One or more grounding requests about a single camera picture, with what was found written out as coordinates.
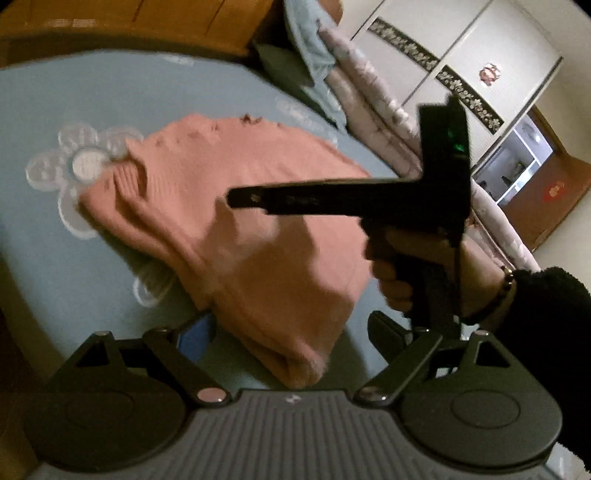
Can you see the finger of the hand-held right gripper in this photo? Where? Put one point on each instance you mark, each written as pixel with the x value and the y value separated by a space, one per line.
pixel 295 198

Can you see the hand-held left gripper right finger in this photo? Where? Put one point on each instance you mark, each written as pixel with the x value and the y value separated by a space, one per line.
pixel 383 332

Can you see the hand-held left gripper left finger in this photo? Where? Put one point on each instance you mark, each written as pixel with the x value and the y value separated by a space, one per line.
pixel 198 334

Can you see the pink knitted sweater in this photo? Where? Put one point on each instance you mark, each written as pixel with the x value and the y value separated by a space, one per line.
pixel 258 240

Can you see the person's right hand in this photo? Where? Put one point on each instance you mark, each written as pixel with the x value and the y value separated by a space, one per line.
pixel 480 286

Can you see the folded pink floral quilt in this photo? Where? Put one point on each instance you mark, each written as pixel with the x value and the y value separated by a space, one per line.
pixel 383 120

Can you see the wooden door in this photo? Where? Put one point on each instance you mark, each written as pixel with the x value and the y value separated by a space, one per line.
pixel 554 198

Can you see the red wardrobe decoration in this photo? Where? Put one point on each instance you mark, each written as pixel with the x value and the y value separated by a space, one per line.
pixel 490 74

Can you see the white wardrobe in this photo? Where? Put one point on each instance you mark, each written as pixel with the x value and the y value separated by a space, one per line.
pixel 461 60

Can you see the blue pillow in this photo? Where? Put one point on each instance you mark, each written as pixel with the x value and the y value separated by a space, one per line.
pixel 309 46

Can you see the wooden headboard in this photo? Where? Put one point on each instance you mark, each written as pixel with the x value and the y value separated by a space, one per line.
pixel 138 27

